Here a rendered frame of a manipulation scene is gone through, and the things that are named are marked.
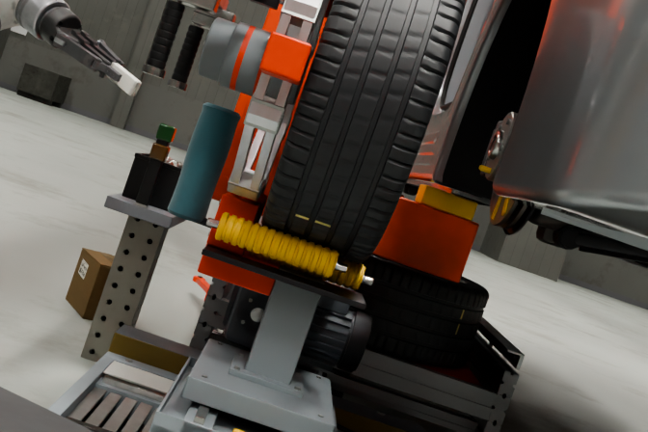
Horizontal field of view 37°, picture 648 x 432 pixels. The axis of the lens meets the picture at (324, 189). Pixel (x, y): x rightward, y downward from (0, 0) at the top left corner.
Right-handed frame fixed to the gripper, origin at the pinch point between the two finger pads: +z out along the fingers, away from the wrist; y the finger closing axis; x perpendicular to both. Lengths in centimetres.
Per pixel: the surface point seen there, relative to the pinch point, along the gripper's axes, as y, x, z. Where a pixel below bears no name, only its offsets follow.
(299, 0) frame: 15.2, -27.9, 15.5
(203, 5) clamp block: 12.8, -17.1, -0.8
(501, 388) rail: 107, 41, 74
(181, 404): 16, 52, 36
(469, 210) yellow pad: 94, 4, 44
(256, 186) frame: 22.1, 8.4, 23.5
